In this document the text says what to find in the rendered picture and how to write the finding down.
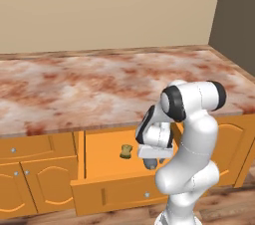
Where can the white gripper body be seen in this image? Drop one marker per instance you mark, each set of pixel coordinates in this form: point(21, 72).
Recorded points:
point(155, 152)

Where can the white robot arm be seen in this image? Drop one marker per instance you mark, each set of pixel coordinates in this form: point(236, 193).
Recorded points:
point(196, 142)

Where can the tan sponge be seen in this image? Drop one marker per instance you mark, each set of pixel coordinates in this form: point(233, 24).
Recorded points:
point(126, 151)

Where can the silver drawer knob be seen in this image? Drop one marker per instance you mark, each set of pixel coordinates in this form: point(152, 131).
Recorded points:
point(146, 194)
point(13, 150)

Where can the orange open drawer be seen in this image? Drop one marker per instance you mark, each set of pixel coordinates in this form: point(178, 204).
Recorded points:
point(109, 194)

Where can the orange cupboard door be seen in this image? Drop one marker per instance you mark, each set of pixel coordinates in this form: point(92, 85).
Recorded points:
point(13, 192)
point(232, 142)
point(50, 185)

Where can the orange drawer front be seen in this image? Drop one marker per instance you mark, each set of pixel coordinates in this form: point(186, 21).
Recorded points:
point(36, 147)

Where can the silver cupboard door knob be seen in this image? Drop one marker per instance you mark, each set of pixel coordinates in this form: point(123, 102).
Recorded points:
point(27, 172)
point(16, 173)

